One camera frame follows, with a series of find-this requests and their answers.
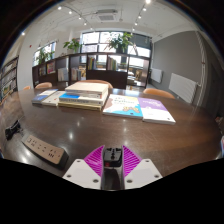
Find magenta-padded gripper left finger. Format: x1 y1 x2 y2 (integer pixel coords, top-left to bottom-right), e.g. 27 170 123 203
62 144 106 190

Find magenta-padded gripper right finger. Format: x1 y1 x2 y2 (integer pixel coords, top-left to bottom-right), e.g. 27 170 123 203
121 144 163 190

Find black charger block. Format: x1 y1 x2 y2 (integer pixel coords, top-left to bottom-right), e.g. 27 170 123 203
102 146 124 169

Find black brown-topped power strip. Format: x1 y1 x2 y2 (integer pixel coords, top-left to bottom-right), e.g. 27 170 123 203
21 134 70 167

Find purple and white book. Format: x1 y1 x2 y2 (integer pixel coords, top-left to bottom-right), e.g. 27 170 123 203
137 97 177 126

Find yellowish flat book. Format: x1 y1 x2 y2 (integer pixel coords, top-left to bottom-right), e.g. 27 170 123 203
57 99 104 112

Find light blue illustrated book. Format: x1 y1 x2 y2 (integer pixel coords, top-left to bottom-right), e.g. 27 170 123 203
102 93 144 120

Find blue and white book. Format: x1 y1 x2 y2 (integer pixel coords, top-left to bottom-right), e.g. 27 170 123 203
58 91 108 107

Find cream thick book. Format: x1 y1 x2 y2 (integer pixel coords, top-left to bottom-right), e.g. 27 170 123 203
64 81 110 100

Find dark blue book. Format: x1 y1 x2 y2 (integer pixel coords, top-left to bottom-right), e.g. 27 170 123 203
31 88 59 105

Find large white radiator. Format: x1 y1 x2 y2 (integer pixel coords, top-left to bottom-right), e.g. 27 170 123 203
168 73 199 104

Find small white radiator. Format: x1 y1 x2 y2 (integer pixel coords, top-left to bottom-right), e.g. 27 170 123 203
150 68 164 84

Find dark low shelf unit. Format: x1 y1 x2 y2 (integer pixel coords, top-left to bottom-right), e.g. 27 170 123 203
31 52 152 89

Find small green potted plant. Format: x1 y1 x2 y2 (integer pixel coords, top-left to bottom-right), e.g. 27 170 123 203
36 46 55 64

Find medium green potted plant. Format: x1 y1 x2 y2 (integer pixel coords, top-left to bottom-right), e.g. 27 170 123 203
63 37 82 54

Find large green potted plant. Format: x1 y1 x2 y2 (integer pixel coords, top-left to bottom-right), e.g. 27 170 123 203
105 32 134 54

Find ceiling air conditioner unit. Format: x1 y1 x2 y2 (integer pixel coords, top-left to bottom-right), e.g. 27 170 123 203
95 9 119 23

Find ceiling lights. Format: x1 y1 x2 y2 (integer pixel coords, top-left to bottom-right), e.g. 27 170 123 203
19 0 153 36

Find black coiled power cable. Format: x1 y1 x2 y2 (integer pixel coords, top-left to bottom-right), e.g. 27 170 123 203
4 119 23 141

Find tall wall shelf unit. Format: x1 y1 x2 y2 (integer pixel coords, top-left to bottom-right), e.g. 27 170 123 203
0 56 19 104

